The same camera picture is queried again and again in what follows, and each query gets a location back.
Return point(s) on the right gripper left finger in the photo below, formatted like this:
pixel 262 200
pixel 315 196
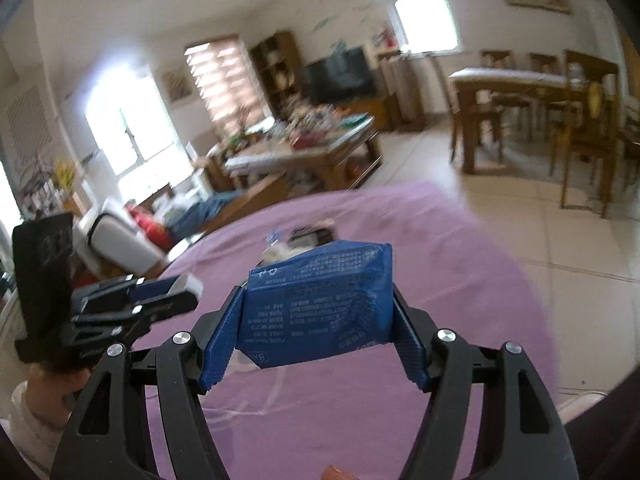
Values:
pixel 108 435

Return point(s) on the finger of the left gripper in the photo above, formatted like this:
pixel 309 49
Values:
pixel 107 295
pixel 155 309

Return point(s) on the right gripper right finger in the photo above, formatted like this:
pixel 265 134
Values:
pixel 488 412

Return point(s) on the blue wrapper packet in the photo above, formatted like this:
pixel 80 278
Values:
pixel 334 299

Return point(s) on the purple white tube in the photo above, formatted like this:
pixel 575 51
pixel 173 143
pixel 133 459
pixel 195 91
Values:
pixel 185 282

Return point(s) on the black trash bin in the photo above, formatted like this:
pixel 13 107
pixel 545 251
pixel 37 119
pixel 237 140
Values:
pixel 605 439

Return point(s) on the person left hand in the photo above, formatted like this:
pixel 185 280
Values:
pixel 47 390

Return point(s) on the person right hand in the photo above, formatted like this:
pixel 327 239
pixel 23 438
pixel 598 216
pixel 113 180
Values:
pixel 334 473

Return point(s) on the wooden sofa with cushions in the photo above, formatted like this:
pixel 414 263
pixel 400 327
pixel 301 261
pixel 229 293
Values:
pixel 116 238

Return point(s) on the red cushion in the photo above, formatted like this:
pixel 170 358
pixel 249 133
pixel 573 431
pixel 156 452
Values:
pixel 154 231

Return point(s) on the blue jeans cloth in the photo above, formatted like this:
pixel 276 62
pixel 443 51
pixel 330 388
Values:
pixel 183 221

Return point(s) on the white tissue wad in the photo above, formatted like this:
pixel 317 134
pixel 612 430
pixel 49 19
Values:
pixel 279 252

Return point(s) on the purple tablecloth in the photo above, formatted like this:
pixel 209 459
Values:
pixel 320 385

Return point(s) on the small framed painting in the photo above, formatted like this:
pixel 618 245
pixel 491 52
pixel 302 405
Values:
pixel 178 85

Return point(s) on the wooden coffee table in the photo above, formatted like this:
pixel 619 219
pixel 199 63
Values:
pixel 344 159

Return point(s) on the pink window blind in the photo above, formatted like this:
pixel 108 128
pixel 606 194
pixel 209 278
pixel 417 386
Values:
pixel 228 84

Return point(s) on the wooden bookshelf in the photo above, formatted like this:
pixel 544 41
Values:
pixel 278 64

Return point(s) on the black television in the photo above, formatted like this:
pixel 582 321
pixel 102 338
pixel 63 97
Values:
pixel 342 76

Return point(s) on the wooden tv cabinet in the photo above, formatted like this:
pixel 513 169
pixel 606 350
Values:
pixel 385 111

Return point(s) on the wooden dining chair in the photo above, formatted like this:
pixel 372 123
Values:
pixel 590 121
pixel 479 113

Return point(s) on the tall wooden stand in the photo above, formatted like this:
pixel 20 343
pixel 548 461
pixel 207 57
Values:
pixel 402 90

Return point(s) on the wooden dining chair front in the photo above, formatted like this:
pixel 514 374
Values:
pixel 590 121

